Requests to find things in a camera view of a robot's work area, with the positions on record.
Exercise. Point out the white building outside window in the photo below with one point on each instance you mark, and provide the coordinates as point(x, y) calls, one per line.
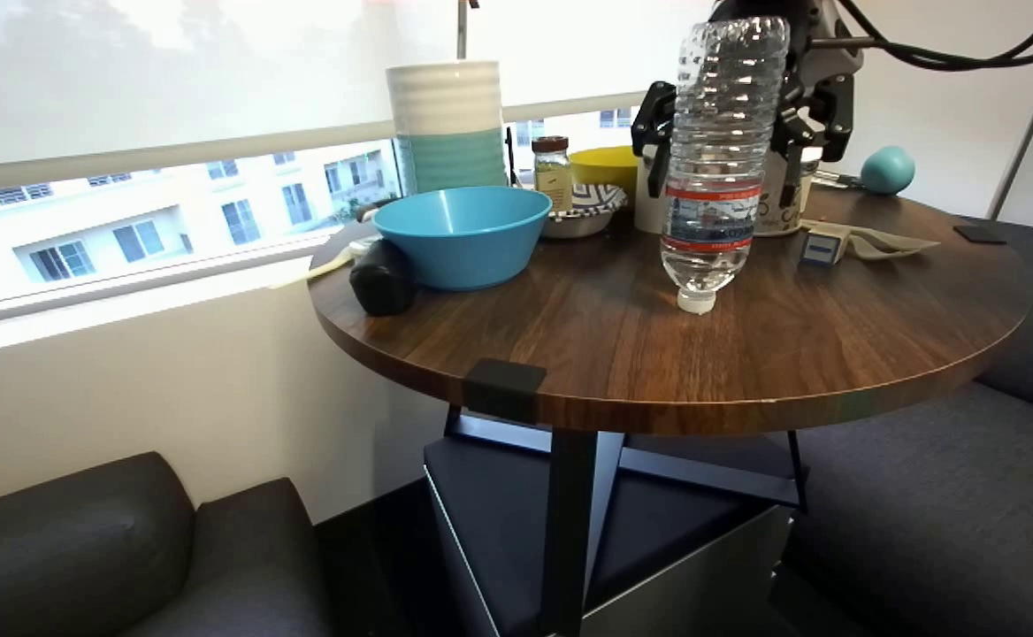
point(128, 235)

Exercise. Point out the teal plastic scoop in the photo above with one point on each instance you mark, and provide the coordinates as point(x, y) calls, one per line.
point(888, 171)

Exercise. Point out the yellow bowl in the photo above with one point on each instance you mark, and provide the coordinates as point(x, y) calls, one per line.
point(607, 163)

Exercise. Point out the black tape patch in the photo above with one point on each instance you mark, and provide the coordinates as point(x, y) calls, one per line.
point(979, 233)
point(503, 387)

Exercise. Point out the gray fabric sofa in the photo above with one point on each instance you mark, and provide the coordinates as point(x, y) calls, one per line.
point(954, 518)

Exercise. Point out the black leather armchair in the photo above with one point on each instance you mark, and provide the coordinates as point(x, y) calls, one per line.
point(68, 553)

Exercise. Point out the blind pull wand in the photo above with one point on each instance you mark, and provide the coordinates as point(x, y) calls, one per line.
point(463, 29)

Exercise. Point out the wooden spoon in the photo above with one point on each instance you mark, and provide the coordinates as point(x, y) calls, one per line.
point(892, 247)

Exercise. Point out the patterned white mug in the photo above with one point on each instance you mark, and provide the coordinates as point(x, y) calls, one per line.
point(783, 200)

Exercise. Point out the window sill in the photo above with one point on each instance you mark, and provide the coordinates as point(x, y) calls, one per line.
point(128, 305)

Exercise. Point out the black white patterned bowl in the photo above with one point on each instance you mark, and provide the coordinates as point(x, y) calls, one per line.
point(588, 209)

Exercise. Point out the blue plastic bowl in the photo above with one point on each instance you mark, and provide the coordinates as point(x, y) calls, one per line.
point(466, 243)

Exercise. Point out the black table base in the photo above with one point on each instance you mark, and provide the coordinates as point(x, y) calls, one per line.
point(572, 532)

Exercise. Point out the white roller blind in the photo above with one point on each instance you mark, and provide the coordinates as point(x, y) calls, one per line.
point(184, 73)

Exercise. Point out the white and teal striped container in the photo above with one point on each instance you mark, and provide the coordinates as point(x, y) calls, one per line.
point(447, 119)

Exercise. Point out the clear plastic water bottle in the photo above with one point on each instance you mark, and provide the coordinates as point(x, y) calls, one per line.
point(716, 177)

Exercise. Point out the small glass spice jar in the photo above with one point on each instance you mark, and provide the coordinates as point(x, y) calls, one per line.
point(554, 177)

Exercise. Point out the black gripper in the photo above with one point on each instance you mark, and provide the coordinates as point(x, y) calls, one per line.
point(819, 23)

